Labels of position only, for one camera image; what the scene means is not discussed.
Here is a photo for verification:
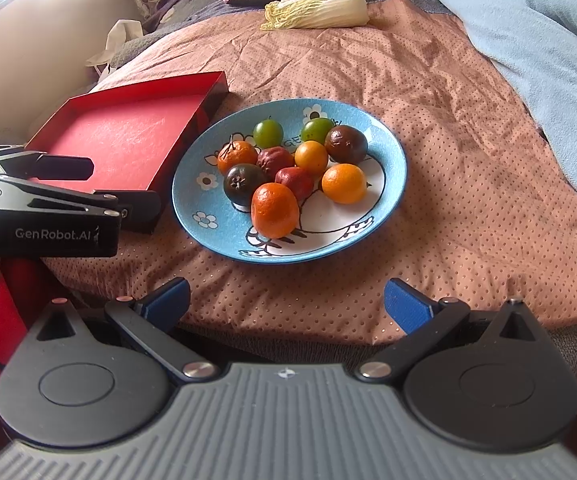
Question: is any small orange mandarin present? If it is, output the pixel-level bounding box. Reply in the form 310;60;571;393
294;140;329;177

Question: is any dark brown tomato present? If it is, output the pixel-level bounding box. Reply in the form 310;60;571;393
224;163;262;208
324;125;369;165

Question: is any orange mandarin with stem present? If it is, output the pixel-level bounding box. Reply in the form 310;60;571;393
217;140;260;175

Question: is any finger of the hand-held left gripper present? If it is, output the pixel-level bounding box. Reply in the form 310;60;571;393
93;191;162;233
1;155;94;180

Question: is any red clothing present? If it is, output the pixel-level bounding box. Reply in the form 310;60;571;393
0;255;69;441

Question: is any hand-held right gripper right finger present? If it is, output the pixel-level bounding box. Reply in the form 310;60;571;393
358;278;546;384

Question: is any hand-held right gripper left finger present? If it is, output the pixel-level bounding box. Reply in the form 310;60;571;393
33;276;218;384

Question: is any blue patterned plate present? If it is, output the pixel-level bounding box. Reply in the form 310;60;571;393
172;98;408;264

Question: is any white tote bag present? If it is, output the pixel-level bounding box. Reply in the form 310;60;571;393
86;19;144;81

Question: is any red tray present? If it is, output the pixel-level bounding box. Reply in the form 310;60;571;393
24;71;229;196

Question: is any light blue blanket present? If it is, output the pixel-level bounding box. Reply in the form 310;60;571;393
425;0;577;243

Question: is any napa cabbage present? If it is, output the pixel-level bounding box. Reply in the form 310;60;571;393
261;0;370;32

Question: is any green tomato with stem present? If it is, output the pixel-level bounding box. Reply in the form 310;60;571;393
253;116;284;149

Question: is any reddish orange mandarin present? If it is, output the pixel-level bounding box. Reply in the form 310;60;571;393
251;182;300;240

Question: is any small red apple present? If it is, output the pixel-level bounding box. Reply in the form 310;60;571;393
257;147;295;181
275;166;315;202

